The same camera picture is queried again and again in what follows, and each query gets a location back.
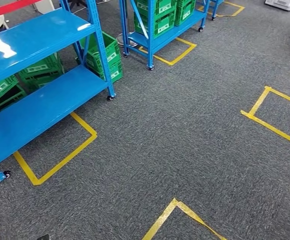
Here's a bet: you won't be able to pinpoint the chrome barrier stanchion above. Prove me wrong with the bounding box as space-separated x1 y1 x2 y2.
116 0 139 49

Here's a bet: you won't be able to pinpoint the red barrier belt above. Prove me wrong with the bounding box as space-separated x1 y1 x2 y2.
0 0 44 21

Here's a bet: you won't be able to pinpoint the white flat device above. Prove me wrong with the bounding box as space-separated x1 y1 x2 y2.
264 0 290 12

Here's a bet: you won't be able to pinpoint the twisted yellow floor tape square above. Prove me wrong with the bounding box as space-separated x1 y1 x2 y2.
141 197 228 240

